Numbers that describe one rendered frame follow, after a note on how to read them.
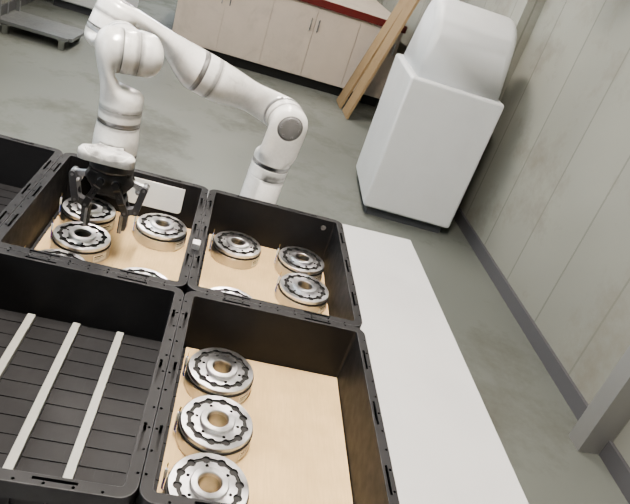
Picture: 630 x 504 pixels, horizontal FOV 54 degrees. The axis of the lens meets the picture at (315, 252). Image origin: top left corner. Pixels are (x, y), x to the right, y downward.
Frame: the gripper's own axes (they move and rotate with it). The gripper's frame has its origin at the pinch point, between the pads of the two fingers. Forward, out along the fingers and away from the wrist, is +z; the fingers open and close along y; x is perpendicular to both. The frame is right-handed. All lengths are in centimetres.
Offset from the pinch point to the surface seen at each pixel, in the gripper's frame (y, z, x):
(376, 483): -46, 0, 50
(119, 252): -3.3, 7.3, -2.2
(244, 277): -27.9, 7.5, -3.7
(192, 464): -23, 5, 48
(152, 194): -5.8, 1.4, -18.3
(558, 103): -188, -10, -225
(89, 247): 1.2, 4.0, 3.6
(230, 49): -3, 75, -522
